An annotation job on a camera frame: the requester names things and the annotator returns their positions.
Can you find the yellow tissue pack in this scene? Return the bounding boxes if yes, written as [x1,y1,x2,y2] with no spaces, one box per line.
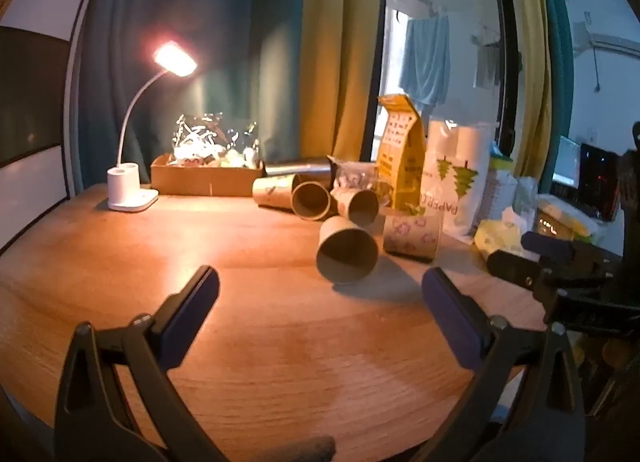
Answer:
[473,207,531,263]

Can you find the yellow curtain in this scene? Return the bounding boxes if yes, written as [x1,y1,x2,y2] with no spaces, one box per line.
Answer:
[299,0,387,163]
[502,0,553,178]

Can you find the floral print paper cup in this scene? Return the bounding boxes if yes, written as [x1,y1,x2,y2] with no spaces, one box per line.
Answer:
[382,212,445,263]

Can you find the hanging grey garment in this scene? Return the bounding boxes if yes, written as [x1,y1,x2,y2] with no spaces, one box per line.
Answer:
[474,42,501,89]

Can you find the large brown paper cup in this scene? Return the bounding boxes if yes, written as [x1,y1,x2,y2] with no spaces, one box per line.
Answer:
[315,215,379,285]

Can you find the dark metal cylinder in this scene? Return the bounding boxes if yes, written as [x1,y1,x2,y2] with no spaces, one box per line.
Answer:
[264,157,335,183]

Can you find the white plastic bag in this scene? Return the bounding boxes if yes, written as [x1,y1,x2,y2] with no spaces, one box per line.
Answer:
[487,154,540,223]

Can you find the yellow packet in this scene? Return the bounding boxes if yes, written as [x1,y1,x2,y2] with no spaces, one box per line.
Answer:
[536,193,608,245]

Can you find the hanging blue towel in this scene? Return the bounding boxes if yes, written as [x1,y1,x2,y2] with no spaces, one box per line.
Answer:
[398,14,451,115]

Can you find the computer monitor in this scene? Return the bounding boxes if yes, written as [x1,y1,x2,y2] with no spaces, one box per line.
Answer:
[551,136,582,189]

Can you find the white tree print bag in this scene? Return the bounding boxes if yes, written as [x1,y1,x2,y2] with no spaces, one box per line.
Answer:
[420,117,493,244]

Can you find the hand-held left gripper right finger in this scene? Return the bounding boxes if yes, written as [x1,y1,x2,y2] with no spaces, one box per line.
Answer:
[415,267,586,462]

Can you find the teal curtain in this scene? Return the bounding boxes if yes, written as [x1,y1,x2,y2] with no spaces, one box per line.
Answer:
[75,0,308,190]

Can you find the black computer case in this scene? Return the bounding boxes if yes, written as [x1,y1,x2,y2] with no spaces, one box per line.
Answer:
[579,142,622,222]

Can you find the white desk lamp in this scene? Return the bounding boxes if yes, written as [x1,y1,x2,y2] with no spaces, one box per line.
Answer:
[107,40,197,214]

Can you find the white air conditioner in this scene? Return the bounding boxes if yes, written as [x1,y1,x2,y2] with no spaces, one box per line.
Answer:
[589,33,640,57]

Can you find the cardboard box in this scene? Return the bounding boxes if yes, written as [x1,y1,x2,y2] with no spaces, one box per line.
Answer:
[150,153,266,198]

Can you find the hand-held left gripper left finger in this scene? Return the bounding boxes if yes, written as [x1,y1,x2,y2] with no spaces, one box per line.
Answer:
[54,265,221,462]

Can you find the clear plastic bag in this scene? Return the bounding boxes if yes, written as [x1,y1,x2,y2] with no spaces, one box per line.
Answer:
[327,157,378,193]

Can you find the clear plastic snack bags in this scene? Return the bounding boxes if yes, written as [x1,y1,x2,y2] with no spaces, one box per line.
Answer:
[169,112,261,170]

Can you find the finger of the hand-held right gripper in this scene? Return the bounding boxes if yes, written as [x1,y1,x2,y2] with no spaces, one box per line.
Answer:
[486,250,551,304]
[521,231,608,274]

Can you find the yellow paper bag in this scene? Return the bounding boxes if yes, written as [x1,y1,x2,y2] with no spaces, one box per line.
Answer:
[375,93,427,210]

